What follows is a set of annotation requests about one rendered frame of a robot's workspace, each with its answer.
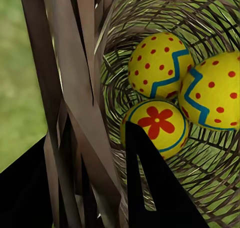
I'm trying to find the wicker basket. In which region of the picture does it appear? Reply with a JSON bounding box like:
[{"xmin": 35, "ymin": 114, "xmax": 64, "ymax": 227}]
[{"xmin": 21, "ymin": 0, "xmax": 240, "ymax": 228}]

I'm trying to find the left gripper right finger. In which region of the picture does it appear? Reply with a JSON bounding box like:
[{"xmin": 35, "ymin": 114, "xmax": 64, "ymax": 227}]
[{"xmin": 125, "ymin": 121, "xmax": 210, "ymax": 228}]

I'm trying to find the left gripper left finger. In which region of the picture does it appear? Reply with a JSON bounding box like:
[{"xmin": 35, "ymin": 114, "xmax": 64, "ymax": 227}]
[{"xmin": 0, "ymin": 135, "xmax": 53, "ymax": 228}]

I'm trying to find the easter egg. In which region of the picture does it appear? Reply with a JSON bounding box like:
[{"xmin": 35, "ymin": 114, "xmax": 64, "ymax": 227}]
[
  {"xmin": 177, "ymin": 51, "xmax": 240, "ymax": 131},
  {"xmin": 120, "ymin": 99, "xmax": 189, "ymax": 160},
  {"xmin": 128, "ymin": 32, "xmax": 195, "ymax": 102}
]

